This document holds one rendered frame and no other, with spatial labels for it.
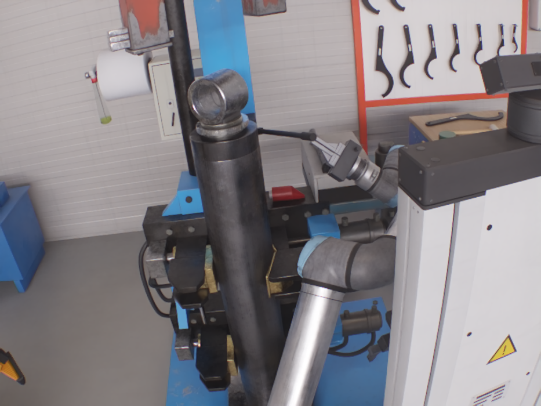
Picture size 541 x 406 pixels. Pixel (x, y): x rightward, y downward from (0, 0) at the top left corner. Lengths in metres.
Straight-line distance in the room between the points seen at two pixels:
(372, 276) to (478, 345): 0.54
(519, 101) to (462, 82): 3.36
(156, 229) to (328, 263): 0.89
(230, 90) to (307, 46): 2.11
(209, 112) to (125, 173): 2.41
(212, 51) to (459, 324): 1.46
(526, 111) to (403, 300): 0.26
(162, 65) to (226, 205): 0.99
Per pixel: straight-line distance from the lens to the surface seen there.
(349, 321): 2.10
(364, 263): 1.15
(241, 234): 1.56
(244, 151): 1.45
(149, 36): 1.33
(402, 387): 0.66
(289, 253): 1.70
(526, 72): 0.52
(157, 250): 1.85
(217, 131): 1.43
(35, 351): 3.25
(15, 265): 3.71
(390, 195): 1.58
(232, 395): 2.36
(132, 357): 2.91
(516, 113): 0.53
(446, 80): 3.81
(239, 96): 1.45
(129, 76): 2.31
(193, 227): 1.86
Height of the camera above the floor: 1.97
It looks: 28 degrees down
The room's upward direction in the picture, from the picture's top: 7 degrees counter-clockwise
